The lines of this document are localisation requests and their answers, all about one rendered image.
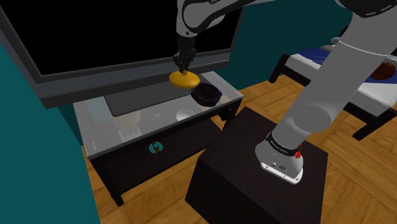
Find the black table with glass top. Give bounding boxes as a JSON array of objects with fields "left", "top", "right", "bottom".
[{"left": 73, "top": 70, "right": 245, "bottom": 207}]

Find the yellow round object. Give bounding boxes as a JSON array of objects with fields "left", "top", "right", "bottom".
[{"left": 168, "top": 70, "right": 202, "bottom": 90}]

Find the small white bowl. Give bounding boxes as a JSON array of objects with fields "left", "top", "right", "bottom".
[{"left": 176, "top": 109, "right": 197, "bottom": 122}]

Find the dark robot stand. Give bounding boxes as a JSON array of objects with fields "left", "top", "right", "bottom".
[{"left": 185, "top": 106, "right": 329, "bottom": 224}]

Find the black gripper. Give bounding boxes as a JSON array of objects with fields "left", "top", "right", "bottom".
[{"left": 172, "top": 34, "right": 197, "bottom": 74}]

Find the black bed with white mattress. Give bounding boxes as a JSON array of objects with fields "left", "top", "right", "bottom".
[{"left": 268, "top": 36, "right": 397, "bottom": 142}]

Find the dark blue bowl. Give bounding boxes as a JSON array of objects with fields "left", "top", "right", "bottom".
[{"left": 190, "top": 81, "right": 223, "bottom": 108}]

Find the large black television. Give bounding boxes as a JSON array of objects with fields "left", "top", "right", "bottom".
[{"left": 0, "top": 0, "right": 246, "bottom": 118}]

